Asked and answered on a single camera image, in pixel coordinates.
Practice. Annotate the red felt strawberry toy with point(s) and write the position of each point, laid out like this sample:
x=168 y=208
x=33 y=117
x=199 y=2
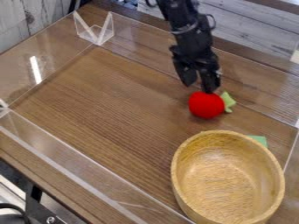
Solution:
x=209 y=105

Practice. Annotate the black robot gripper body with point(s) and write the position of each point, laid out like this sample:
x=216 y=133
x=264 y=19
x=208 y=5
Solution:
x=192 y=51

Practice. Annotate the clear acrylic tray enclosure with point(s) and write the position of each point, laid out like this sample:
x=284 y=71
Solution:
x=94 y=117

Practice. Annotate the black table clamp bracket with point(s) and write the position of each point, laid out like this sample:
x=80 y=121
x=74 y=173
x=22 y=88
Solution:
x=37 y=212

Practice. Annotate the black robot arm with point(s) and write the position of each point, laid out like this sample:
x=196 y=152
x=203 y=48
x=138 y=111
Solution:
x=180 y=12

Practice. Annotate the green felt piece behind bowl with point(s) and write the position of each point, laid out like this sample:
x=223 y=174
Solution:
x=260 y=139

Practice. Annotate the wooden oval bowl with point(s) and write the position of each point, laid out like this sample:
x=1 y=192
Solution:
x=227 y=179

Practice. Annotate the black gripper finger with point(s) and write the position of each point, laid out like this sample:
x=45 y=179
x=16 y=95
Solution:
x=185 y=70
x=209 y=80

